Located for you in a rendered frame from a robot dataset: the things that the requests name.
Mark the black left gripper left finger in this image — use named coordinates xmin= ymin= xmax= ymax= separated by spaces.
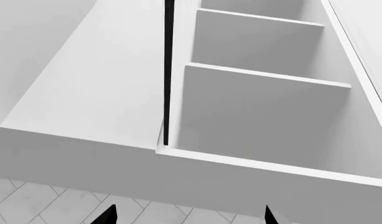
xmin=90 ymin=203 xmax=118 ymax=224

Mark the black vertical door handle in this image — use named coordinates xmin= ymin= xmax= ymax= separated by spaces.
xmin=162 ymin=0 xmax=174 ymax=146

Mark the white cabinet body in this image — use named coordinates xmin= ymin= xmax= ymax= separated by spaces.
xmin=0 ymin=0 xmax=382 ymax=222

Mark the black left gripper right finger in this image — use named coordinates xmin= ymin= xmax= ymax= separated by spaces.
xmin=264 ymin=204 xmax=278 ymax=224

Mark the closed white cabinet door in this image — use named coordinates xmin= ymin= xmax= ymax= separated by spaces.
xmin=0 ymin=0 xmax=167 ymax=149

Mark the open white cabinet door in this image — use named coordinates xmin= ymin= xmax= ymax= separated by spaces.
xmin=320 ymin=0 xmax=382 ymax=141

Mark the white cabinet shelf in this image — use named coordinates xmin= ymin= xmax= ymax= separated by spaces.
xmin=174 ymin=62 xmax=353 ymax=164
xmin=190 ymin=7 xmax=325 ymax=82

